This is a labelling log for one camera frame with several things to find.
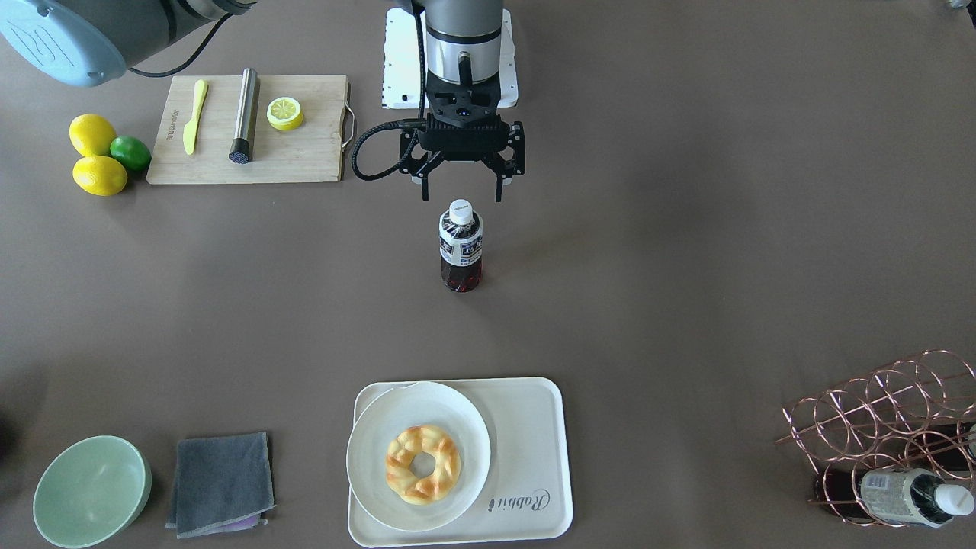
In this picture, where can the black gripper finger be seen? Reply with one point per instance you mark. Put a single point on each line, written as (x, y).
(418, 169)
(505, 154)

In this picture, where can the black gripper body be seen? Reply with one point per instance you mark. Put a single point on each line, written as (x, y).
(512, 152)

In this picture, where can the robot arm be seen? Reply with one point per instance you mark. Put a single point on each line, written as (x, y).
(87, 43)

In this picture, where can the cream serving tray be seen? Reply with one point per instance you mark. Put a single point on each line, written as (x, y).
(515, 476)

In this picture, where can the wooden cutting board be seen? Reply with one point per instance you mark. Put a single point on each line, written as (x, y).
(312, 153)

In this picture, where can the half lemon slice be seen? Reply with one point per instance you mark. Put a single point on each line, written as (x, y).
(284, 113)

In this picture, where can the steel muddler with black tip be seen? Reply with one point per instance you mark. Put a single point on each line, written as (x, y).
(241, 150)

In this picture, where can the yellow plastic knife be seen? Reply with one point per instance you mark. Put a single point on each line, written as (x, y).
(189, 133)

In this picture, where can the white round plate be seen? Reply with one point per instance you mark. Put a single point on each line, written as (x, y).
(383, 411)

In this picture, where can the green lime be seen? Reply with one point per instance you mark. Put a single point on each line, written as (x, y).
(131, 152)

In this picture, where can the whole yellow lemon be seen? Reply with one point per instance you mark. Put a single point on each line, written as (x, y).
(91, 135)

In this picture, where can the grey folded cloth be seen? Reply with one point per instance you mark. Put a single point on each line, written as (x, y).
(221, 484)

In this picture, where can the mint green bowl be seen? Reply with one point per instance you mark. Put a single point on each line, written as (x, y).
(91, 491)

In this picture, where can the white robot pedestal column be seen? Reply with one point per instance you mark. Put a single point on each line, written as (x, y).
(401, 63)

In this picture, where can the braided ring bread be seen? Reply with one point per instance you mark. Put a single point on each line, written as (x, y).
(423, 465)

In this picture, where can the copper wire bottle rack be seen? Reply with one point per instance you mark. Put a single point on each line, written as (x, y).
(917, 412)

